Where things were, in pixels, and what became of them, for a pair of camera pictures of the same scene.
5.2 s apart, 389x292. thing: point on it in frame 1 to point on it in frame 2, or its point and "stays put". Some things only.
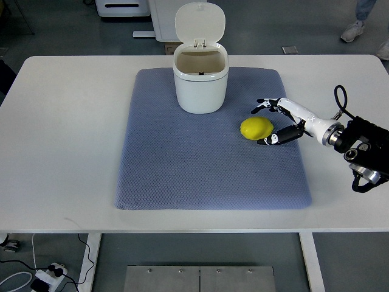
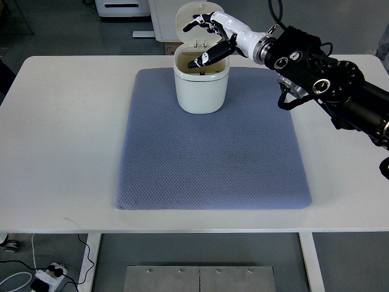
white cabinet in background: (163, 14) stays put
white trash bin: (200, 64) stays put
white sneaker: (383, 50) to (368, 58)
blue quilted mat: (171, 159) stays put
